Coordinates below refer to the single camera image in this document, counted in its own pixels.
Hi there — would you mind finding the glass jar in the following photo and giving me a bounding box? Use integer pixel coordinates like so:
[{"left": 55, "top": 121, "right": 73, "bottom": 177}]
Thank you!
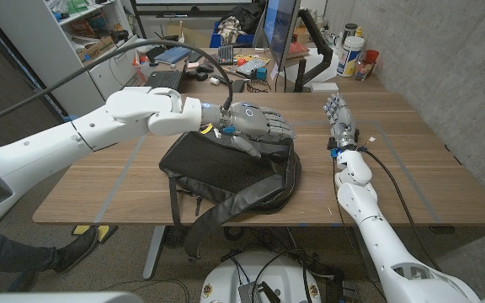
[{"left": 354, "top": 58, "right": 372, "bottom": 82}]

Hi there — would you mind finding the whiteboard with black frame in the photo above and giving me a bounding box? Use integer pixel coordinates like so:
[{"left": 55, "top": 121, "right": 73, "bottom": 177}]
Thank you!
[{"left": 131, "top": 0, "right": 255, "bottom": 19}]

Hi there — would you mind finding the black laptop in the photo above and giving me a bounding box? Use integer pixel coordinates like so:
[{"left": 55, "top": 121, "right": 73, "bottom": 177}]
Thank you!
[{"left": 144, "top": 44, "right": 196, "bottom": 92}]

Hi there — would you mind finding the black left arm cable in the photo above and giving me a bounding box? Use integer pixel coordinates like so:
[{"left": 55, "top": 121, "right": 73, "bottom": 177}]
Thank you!
[{"left": 0, "top": 39, "right": 234, "bottom": 130}]

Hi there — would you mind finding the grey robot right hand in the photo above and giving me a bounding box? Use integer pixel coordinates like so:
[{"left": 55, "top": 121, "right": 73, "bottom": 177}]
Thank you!
[{"left": 323, "top": 93, "right": 360, "bottom": 148}]

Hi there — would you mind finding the blue storage bin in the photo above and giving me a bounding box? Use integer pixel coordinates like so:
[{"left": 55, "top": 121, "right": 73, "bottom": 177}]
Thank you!
[{"left": 209, "top": 20, "right": 255, "bottom": 49}]

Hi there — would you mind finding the black round case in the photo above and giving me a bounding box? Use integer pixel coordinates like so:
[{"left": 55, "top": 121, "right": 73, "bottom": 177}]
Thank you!
[{"left": 184, "top": 70, "right": 209, "bottom": 82}]

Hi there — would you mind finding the red cup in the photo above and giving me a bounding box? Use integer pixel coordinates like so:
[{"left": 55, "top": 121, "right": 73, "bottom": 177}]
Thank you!
[{"left": 363, "top": 49, "right": 381, "bottom": 77}]

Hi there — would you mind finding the black shoe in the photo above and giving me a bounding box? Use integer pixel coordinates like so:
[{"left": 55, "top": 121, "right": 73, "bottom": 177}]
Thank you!
[{"left": 52, "top": 226, "right": 99, "bottom": 274}]

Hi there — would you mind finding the white table leg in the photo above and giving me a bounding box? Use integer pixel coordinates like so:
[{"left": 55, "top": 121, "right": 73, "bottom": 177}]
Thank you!
[{"left": 142, "top": 226, "right": 167, "bottom": 280}]

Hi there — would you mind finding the blue notebook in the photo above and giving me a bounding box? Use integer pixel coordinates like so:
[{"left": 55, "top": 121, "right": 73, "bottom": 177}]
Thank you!
[{"left": 165, "top": 45, "right": 193, "bottom": 65}]

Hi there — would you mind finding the brown cardboard sheet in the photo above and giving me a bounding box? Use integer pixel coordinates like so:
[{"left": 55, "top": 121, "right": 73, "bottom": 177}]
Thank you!
[{"left": 166, "top": 23, "right": 212, "bottom": 48}]

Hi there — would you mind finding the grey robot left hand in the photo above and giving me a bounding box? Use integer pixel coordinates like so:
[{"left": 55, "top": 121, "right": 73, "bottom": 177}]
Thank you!
[{"left": 224, "top": 101, "right": 296, "bottom": 159}]

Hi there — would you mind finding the small black keyboard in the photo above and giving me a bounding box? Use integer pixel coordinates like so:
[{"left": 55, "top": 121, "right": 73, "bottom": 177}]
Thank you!
[{"left": 216, "top": 45, "right": 235, "bottom": 66}]

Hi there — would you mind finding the black bag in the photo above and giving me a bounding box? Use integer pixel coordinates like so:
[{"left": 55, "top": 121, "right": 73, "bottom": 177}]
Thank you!
[{"left": 219, "top": 0, "right": 267, "bottom": 35}]

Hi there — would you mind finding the black remote control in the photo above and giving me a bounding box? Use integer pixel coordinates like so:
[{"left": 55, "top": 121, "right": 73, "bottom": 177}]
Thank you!
[{"left": 211, "top": 74, "right": 234, "bottom": 87}]

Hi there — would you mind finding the round white lamp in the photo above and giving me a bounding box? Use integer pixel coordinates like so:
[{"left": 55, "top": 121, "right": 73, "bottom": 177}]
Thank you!
[{"left": 134, "top": 37, "right": 153, "bottom": 55}]

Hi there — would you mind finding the person's leg in jeans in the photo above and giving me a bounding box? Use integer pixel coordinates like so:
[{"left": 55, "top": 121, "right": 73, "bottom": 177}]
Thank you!
[{"left": 0, "top": 229, "right": 58, "bottom": 294}]

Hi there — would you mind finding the white robot torso base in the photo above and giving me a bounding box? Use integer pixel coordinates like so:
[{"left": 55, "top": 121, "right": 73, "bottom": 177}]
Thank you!
[{"left": 200, "top": 251, "right": 322, "bottom": 303}]

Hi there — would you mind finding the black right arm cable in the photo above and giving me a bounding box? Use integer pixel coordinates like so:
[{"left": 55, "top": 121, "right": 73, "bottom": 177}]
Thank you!
[{"left": 358, "top": 146, "right": 442, "bottom": 273}]

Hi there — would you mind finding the black backpack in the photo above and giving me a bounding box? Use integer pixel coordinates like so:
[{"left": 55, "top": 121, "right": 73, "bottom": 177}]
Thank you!
[{"left": 158, "top": 128, "right": 302, "bottom": 262}]

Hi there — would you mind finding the dark-lid bottle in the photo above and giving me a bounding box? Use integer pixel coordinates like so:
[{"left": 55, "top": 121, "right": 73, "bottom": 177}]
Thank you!
[{"left": 342, "top": 23, "right": 360, "bottom": 43}]

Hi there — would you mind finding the small black fan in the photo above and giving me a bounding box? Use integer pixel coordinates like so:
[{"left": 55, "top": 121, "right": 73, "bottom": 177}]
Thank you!
[{"left": 162, "top": 226, "right": 189, "bottom": 248}]

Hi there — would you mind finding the flat white box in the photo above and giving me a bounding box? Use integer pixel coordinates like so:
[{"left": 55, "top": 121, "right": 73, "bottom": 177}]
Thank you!
[{"left": 309, "top": 82, "right": 340, "bottom": 93}]

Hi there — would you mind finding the silver flat device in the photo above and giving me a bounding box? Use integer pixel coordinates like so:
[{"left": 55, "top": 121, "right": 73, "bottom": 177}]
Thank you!
[{"left": 236, "top": 57, "right": 269, "bottom": 77}]

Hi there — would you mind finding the cardboard box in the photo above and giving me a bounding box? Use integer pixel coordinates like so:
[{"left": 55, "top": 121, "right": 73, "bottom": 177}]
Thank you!
[{"left": 76, "top": 36, "right": 117, "bottom": 63}]

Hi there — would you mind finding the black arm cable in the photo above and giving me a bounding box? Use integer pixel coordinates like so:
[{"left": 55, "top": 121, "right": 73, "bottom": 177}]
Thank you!
[
  {"left": 0, "top": 39, "right": 234, "bottom": 130},
  {"left": 358, "top": 146, "right": 442, "bottom": 273}
]

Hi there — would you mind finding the red book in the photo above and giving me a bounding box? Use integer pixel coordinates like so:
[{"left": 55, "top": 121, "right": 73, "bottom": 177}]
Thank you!
[{"left": 286, "top": 40, "right": 311, "bottom": 59}]

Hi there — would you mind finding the computer monitor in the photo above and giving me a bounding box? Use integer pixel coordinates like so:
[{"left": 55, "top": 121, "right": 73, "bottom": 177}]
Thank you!
[{"left": 262, "top": 0, "right": 301, "bottom": 72}]

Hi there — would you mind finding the white wipes canister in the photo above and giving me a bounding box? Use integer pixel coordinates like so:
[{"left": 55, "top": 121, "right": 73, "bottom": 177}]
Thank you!
[{"left": 336, "top": 35, "right": 365, "bottom": 78}]

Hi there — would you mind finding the beige crumpled cloth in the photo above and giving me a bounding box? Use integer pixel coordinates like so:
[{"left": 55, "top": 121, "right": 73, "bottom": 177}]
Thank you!
[{"left": 216, "top": 15, "right": 243, "bottom": 43}]

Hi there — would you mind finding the yellow floor pad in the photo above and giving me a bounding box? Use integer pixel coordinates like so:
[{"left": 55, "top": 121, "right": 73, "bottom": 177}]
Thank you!
[{"left": 72, "top": 225, "right": 120, "bottom": 244}]

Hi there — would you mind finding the white shelf cabinet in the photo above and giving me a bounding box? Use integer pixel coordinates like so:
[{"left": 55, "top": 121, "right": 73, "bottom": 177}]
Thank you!
[{"left": 0, "top": 0, "right": 141, "bottom": 127}]

